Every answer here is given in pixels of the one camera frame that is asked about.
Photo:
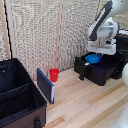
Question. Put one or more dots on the woven folding screen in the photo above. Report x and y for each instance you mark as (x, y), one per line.
(33, 30)

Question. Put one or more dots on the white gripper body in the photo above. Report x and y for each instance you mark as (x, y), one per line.
(101, 47)

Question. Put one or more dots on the blue plastic bowl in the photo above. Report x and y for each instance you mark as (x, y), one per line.
(92, 59)

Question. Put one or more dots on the white flat object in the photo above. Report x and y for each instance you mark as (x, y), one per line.
(124, 32)

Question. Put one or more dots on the black fabric storage box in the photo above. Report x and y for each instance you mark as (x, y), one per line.
(16, 96)

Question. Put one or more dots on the black air fryer drawer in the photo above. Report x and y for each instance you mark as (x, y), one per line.
(100, 71)

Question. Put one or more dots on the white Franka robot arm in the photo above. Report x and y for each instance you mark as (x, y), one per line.
(108, 20)

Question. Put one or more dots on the red plastic cup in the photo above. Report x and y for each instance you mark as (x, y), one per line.
(54, 74)

